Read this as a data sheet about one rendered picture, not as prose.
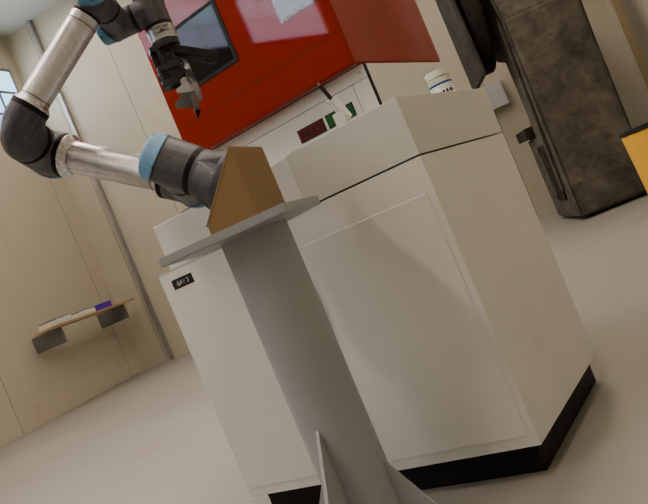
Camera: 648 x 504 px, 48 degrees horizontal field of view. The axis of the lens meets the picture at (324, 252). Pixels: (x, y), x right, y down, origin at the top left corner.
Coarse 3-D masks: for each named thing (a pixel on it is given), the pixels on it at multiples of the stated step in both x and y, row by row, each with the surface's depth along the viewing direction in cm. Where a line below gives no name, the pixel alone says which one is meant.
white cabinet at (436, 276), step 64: (384, 192) 176; (448, 192) 175; (512, 192) 210; (320, 256) 189; (384, 256) 180; (448, 256) 171; (512, 256) 194; (192, 320) 219; (384, 320) 184; (448, 320) 174; (512, 320) 180; (576, 320) 218; (256, 384) 211; (384, 384) 188; (448, 384) 178; (512, 384) 170; (576, 384) 200; (256, 448) 217; (384, 448) 193; (448, 448) 182; (512, 448) 173
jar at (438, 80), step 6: (432, 72) 213; (438, 72) 213; (444, 72) 213; (426, 78) 215; (432, 78) 214; (438, 78) 213; (444, 78) 213; (450, 78) 214; (432, 84) 214; (438, 84) 213; (444, 84) 213; (450, 84) 213; (432, 90) 215; (438, 90) 213; (444, 90) 213; (450, 90) 213
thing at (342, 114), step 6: (336, 96) 209; (330, 102) 209; (336, 102) 209; (336, 108) 210; (342, 108) 211; (336, 114) 209; (342, 114) 209; (348, 114) 212; (336, 120) 209; (342, 120) 208
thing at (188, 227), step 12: (276, 168) 191; (288, 168) 189; (276, 180) 192; (288, 180) 190; (288, 192) 190; (300, 192) 189; (180, 216) 212; (192, 216) 210; (204, 216) 207; (156, 228) 218; (168, 228) 216; (180, 228) 213; (192, 228) 211; (204, 228) 208; (168, 240) 217; (180, 240) 214; (192, 240) 212; (168, 252) 218; (180, 264) 217
